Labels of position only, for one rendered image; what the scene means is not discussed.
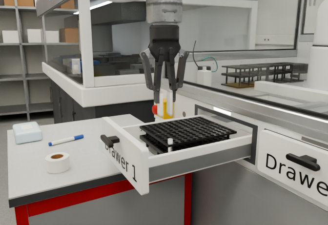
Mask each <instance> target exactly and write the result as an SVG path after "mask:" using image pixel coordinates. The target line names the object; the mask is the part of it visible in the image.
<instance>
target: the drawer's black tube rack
mask: <svg viewBox="0 0 328 225"><path fill-rule="evenodd" d="M146 127H149V128H150V129H152V130H154V131H155V132H157V133H158V134H160V135H162V136H163V137H165V138H166V139H169V138H172V139H173V143H174V144H175V146H173V147H172V151H177V150H182V149H187V148H191V147H196V146H200V145H205V144H209V143H215V142H220V141H224V140H229V139H231V138H229V135H231V134H236V133H237V131H235V130H232V129H230V128H228V127H225V126H223V125H220V124H218V123H215V122H212V121H210V120H207V119H205V118H203V117H195V118H188V119H182V120H176V121H169V122H164V123H155V124H149V125H146ZM140 139H141V140H142V141H144V142H145V143H146V147H149V146H150V147H152V148H153V149H155V150H156V151H157V155H159V154H164V153H168V147H167V146H166V145H164V144H163V143H161V142H160V141H158V140H157V139H155V138H153V137H152V136H150V135H149V134H147V133H146V134H144V135H140Z"/></svg>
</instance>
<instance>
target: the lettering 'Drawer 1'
mask: <svg viewBox="0 0 328 225"><path fill-rule="evenodd" d="M112 148H113V147H112ZM113 150H114V148H113ZM115 151H116V150H115ZM115 151H112V156H113V153H114V156H113V157H114V158H115ZM116 156H119V155H118V153H117V154H116ZM122 159H123V161H124V158H123V157H122V158H121V163H123V164H124V165H125V161H124V162H123V161H122ZM116 160H117V161H118V160H119V163H120V156H119V158H118V157H116ZM123 164H122V167H123ZM127 164H128V163H127V161H126V171H127ZM132 166H133V167H134V178H133V180H134V181H135V182H137V181H136V180H135V166H134V165H132ZM123 169H125V167H123Z"/></svg>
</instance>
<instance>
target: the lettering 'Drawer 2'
mask: <svg viewBox="0 0 328 225"><path fill-rule="evenodd" d="M268 156H271V157H272V158H273V159H274V161H275V165H274V167H269V166H268ZM276 165H277V162H276V159H275V158H274V157H273V156H272V155H270V154H268V153H267V157H266V167H267V168H270V169H275V168H276ZM282 166H286V165H285V164H282V163H280V167H279V173H281V167H282ZM288 168H290V169H292V170H293V171H294V173H292V172H290V171H288V172H287V177H288V178H289V179H293V180H294V181H295V175H296V172H295V170H294V169H293V168H292V167H288ZM289 173H291V174H293V177H292V178H291V177H289V176H288V174H289ZM299 173H300V181H301V184H302V185H303V184H304V182H305V180H306V178H307V187H308V188H311V185H312V183H313V181H314V179H315V178H312V180H311V182H310V184H309V181H308V175H305V177H304V179H303V181H302V174H301V172H299ZM319 184H324V185H325V186H326V189H325V188H323V187H321V186H319ZM319 188H322V189H324V190H326V191H328V185H327V184H326V183H325V182H318V183H317V190H318V192H319V193H320V194H321V195H324V196H328V195H327V194H323V193H322V192H320V190H319Z"/></svg>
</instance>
